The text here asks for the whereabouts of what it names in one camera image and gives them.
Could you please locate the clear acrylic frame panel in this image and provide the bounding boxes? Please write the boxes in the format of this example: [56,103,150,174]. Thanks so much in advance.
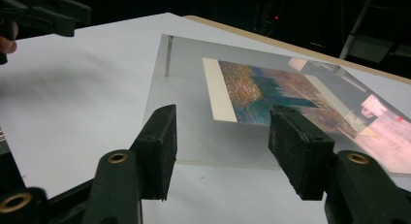
[142,33,411,177]

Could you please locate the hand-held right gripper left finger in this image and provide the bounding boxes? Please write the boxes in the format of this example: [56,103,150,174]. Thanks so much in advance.
[81,104,178,224]

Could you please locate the grey metal stand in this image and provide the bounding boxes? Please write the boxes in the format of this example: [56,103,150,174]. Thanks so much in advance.
[338,0,411,65]

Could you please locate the colourful painting print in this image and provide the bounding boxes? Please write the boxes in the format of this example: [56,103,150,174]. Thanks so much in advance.
[202,57,369,140]

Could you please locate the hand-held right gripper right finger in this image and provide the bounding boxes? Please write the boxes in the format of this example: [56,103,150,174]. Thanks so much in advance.
[268,104,411,224]

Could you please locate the dark device with red light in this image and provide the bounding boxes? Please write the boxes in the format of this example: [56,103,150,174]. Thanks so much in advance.
[253,0,290,36]

